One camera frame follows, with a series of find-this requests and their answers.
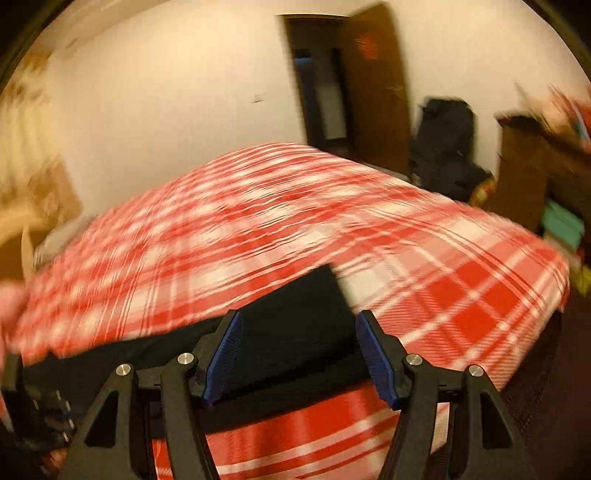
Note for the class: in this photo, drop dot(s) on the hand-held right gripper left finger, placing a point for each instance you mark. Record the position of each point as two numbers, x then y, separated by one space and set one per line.
224 350

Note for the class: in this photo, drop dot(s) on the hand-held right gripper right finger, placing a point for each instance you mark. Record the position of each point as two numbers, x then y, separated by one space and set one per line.
376 355

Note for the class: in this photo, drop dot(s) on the black pants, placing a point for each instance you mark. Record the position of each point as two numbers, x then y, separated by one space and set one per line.
295 323

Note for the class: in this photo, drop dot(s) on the pink cloth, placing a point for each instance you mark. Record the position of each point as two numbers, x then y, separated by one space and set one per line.
11 307

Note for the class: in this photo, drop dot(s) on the red plaid blanket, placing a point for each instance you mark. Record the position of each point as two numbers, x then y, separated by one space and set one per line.
277 207

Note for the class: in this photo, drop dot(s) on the black suitcase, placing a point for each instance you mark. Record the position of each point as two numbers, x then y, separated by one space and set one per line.
445 147

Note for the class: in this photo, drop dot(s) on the brown wooden cabinet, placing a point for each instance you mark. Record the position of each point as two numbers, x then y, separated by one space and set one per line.
521 184

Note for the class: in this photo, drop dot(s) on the teal box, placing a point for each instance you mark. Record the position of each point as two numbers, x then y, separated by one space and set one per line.
561 226

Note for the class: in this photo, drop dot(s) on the brown wooden door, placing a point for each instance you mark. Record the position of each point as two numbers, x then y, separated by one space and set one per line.
376 110

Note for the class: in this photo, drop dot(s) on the pile of colourful clutter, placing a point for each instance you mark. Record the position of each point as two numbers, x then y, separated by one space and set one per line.
563 110

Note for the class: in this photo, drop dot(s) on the red paper door decoration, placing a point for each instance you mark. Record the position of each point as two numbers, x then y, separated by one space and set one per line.
367 46

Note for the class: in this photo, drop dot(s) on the beige floral curtain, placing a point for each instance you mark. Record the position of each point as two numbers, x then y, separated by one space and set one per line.
21 101

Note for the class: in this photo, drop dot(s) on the wooden door frame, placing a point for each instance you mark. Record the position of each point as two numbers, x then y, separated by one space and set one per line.
295 60

